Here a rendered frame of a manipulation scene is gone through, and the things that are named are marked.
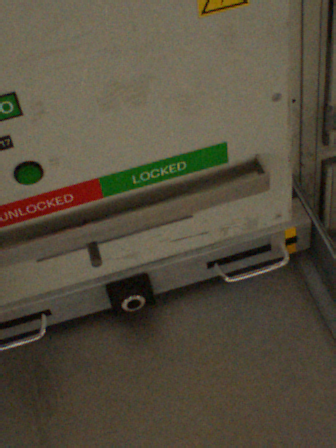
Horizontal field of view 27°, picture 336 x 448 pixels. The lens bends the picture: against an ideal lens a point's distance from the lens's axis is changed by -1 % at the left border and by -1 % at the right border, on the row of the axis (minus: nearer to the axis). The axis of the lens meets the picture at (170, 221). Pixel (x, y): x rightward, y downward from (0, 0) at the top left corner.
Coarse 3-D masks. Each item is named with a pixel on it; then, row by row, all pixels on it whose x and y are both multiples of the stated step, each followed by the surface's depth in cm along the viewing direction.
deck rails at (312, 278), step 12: (312, 216) 100; (312, 228) 101; (312, 240) 102; (324, 240) 97; (300, 252) 104; (312, 252) 104; (324, 252) 98; (300, 264) 103; (312, 264) 102; (324, 264) 100; (312, 276) 101; (324, 276) 101; (312, 288) 99; (324, 288) 99; (324, 300) 98; (324, 312) 96
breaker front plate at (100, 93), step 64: (0, 0) 64; (64, 0) 66; (128, 0) 68; (192, 0) 70; (256, 0) 72; (0, 64) 69; (64, 64) 71; (128, 64) 73; (192, 64) 75; (256, 64) 78; (0, 128) 74; (64, 128) 77; (128, 128) 79; (192, 128) 82; (256, 128) 84; (0, 192) 81; (128, 192) 86; (192, 192) 89; (64, 256) 91; (128, 256) 95
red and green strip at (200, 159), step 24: (216, 144) 84; (144, 168) 84; (168, 168) 85; (192, 168) 86; (48, 192) 83; (72, 192) 84; (96, 192) 85; (120, 192) 86; (0, 216) 83; (24, 216) 84
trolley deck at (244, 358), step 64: (128, 320) 100; (192, 320) 99; (256, 320) 97; (320, 320) 96; (0, 384) 95; (64, 384) 94; (128, 384) 93; (192, 384) 92; (256, 384) 91; (320, 384) 90
